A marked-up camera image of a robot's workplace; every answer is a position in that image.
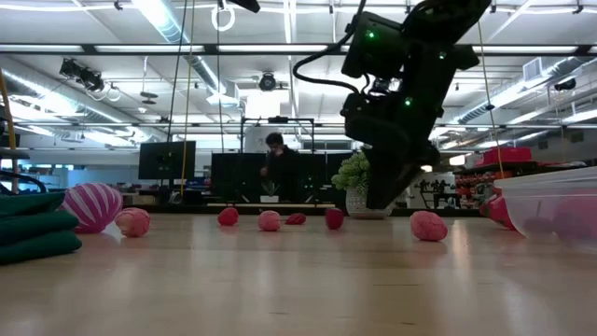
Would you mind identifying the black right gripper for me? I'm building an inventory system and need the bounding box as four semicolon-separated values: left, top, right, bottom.
342;49;462;210

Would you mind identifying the pink knit ball fruit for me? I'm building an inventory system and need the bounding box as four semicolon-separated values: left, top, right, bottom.
410;210;449;243
554;195;597;239
257;210;282;232
114;206;152;239

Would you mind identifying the small red round fruit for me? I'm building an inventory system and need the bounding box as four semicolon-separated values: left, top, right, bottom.
217;206;240;228

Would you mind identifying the clear plastic tupperware container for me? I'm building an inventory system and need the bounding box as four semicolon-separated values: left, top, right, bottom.
493;166;597;253

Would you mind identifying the pink white striped gourd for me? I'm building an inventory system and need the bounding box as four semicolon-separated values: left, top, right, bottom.
59;182;124;235

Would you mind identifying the green plant in white pot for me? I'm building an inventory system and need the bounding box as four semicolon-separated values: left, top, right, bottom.
330;151;396;220

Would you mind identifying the black computer monitor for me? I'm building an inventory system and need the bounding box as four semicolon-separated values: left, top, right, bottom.
298;151;355;204
138;140;197;181
210;152;270;203

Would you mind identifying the person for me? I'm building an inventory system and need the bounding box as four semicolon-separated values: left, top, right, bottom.
259;132;302;203

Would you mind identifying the small plant in white pot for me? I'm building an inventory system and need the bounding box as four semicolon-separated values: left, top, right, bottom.
259;180;281;203

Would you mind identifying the rack with grey and red bins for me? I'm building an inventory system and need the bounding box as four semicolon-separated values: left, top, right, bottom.
454;147;589;211

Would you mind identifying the black ceiling spotlight cluster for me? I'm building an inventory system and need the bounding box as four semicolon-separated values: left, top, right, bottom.
59;58;106;93

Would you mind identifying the folded green cloth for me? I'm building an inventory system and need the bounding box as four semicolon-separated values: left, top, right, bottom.
0;190;83;266

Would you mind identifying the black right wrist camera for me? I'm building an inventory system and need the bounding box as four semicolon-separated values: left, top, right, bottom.
341;11;408;79

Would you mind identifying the black right camera cable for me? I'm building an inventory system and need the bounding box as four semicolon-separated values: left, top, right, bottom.
292;0;369;94

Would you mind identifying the white hanging ring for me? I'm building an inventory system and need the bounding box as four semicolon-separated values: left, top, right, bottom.
210;4;237;33

